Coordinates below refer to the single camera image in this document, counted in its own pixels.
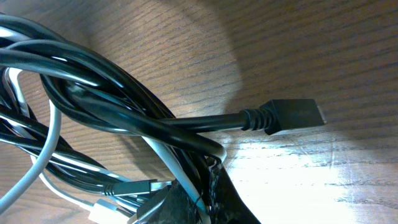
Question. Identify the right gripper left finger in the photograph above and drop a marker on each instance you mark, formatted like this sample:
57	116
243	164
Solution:
171	205

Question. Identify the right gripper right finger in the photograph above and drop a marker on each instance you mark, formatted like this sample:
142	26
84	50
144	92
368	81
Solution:
226	205

